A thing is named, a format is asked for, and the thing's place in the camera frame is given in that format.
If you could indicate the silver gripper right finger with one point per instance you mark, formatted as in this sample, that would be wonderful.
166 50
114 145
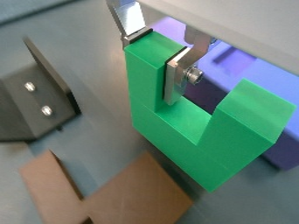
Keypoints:
180 69

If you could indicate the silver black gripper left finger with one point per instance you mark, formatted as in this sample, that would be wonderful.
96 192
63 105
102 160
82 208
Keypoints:
127 13

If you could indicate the green U-shaped block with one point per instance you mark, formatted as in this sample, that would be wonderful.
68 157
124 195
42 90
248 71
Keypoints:
210 145

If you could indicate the purple board block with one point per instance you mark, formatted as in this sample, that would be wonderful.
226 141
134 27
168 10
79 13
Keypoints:
227 65

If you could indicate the brown T-shaped block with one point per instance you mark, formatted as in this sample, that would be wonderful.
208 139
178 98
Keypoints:
139 196

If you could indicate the black metal bracket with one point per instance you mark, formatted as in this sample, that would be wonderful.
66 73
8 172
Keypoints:
36 100

